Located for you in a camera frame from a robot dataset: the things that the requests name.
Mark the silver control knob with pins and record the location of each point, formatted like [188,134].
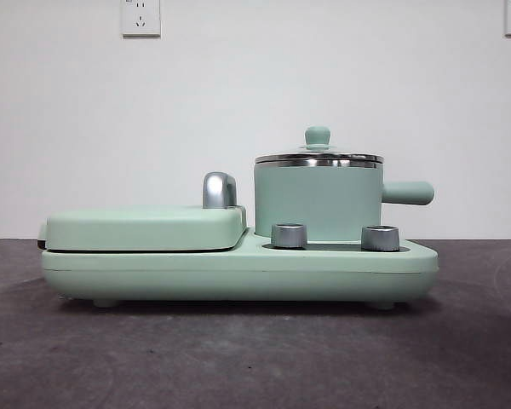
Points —
[380,238]
[288,236]

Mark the glass lid with green knob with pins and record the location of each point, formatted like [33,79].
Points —
[318,136]

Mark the mint green griddle cover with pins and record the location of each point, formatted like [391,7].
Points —
[136,228]

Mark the mint green breakfast machine base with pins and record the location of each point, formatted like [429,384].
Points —
[238,272]

